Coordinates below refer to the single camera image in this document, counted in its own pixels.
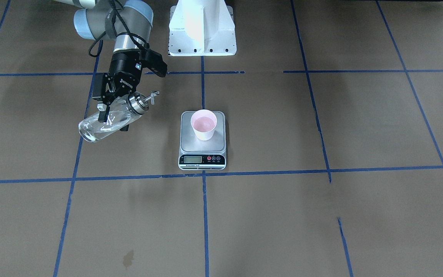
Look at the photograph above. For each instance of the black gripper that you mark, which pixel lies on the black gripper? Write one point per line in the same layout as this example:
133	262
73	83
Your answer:
123	71

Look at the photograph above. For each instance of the glass sauce dispenser bottle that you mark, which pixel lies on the glass sauce dispenser bottle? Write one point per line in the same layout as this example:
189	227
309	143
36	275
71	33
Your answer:
130	107

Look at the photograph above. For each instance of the pink paper cup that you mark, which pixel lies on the pink paper cup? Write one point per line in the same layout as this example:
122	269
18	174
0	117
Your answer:
203	123

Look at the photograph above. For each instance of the digital kitchen scale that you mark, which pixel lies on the digital kitchen scale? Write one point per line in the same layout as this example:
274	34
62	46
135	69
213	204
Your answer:
196	154

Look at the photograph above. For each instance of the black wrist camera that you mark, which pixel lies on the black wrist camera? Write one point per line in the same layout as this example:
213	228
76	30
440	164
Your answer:
154	62

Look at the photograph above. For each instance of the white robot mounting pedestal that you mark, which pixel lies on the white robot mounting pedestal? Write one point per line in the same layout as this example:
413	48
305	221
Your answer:
202	28

